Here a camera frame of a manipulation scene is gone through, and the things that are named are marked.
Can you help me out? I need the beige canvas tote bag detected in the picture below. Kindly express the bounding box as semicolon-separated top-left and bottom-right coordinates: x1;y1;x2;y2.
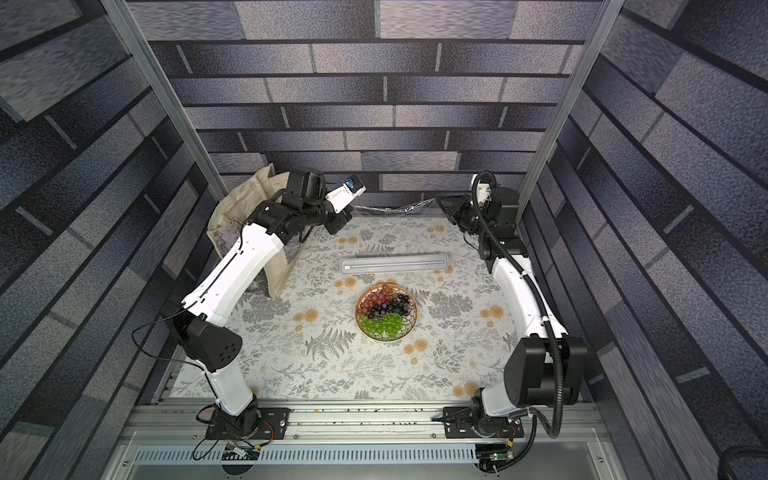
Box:
207;164;302;298

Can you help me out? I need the clear plastic wrap sheet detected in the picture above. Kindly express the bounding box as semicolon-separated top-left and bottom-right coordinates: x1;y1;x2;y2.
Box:
353;198;444;219

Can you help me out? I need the right electronics board green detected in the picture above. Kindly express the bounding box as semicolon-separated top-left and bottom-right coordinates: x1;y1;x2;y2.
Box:
475;442;515;474

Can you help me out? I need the red grape bunch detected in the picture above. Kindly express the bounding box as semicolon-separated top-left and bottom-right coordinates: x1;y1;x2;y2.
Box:
355;283;396;315

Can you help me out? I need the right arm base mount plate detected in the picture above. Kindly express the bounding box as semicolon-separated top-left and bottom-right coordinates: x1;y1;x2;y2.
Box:
433;407;525;439

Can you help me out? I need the patterned plate with rim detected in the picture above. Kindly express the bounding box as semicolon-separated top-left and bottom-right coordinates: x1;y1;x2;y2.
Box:
354;282;418;342

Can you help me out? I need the left electronics board with wires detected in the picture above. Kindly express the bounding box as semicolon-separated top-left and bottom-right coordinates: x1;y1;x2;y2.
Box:
190;439;273;467

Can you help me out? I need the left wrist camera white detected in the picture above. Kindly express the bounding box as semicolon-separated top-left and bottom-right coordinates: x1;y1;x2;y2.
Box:
325;175;366;214

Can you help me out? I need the black grape bunch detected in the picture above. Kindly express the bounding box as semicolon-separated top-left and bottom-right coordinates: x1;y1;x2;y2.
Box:
367;292;412;318

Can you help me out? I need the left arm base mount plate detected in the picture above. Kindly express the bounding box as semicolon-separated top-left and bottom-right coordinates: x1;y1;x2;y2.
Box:
205;407;291;440

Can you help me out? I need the black corrugated cable conduit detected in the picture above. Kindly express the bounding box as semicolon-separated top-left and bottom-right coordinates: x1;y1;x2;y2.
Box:
470;171;566;439

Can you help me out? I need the green grape bunch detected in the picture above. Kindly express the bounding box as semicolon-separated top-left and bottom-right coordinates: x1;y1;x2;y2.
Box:
359;313;403;339

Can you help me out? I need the aluminium front rail frame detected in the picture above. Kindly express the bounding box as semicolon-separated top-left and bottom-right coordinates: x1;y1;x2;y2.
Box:
104;399;625;479

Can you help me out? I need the cream plastic wrap dispenser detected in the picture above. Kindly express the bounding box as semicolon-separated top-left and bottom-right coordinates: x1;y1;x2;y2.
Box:
340;253;449;275

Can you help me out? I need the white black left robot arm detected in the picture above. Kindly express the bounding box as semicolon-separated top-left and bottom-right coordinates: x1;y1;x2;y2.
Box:
169;171;366;417

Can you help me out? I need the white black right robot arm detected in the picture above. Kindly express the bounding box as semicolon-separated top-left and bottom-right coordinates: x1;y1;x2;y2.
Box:
437;183;587;432

